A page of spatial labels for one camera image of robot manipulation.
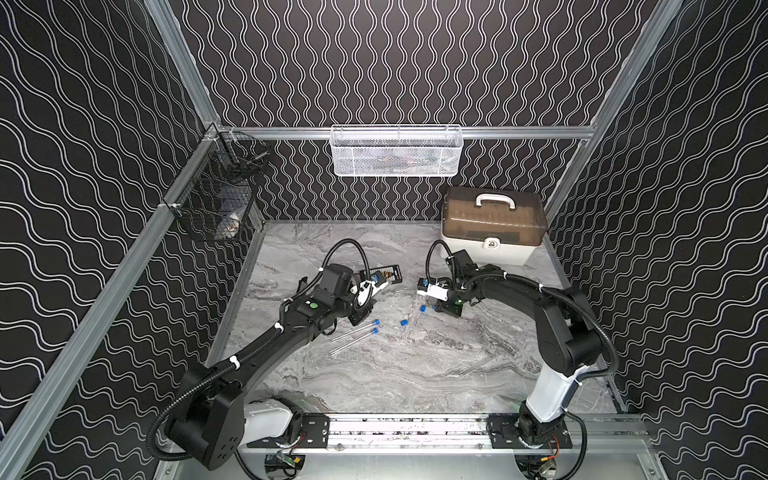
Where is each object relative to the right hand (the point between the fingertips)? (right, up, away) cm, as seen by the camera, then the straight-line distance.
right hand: (442, 301), depth 96 cm
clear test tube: (-28, -9, -4) cm, 30 cm away
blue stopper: (-6, -3, +1) cm, 6 cm away
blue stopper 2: (-12, -7, -2) cm, 14 cm away
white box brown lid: (+16, +24, -3) cm, 29 cm away
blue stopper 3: (-21, -6, -3) cm, 22 cm away
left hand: (-22, +4, -13) cm, 26 cm away
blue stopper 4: (-21, -9, -4) cm, 23 cm away
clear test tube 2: (-32, -13, -8) cm, 36 cm away
